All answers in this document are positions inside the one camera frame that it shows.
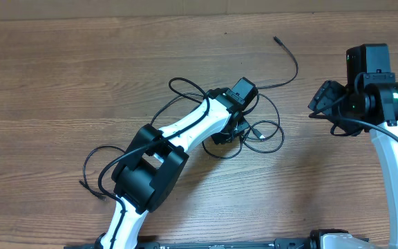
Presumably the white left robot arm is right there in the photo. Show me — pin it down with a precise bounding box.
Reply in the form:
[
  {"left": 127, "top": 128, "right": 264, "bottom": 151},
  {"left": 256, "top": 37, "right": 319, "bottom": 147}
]
[{"left": 95, "top": 88, "right": 258, "bottom": 248}]

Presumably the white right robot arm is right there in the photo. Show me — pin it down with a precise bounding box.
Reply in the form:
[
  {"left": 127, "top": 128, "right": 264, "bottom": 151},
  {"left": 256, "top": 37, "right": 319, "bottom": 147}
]
[{"left": 308, "top": 44, "right": 398, "bottom": 248}]

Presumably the black USB cable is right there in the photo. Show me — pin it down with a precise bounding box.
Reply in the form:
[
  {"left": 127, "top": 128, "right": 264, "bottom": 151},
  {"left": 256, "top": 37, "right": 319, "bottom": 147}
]
[
  {"left": 78, "top": 93, "right": 203, "bottom": 202},
  {"left": 201, "top": 35, "right": 300, "bottom": 160}
]

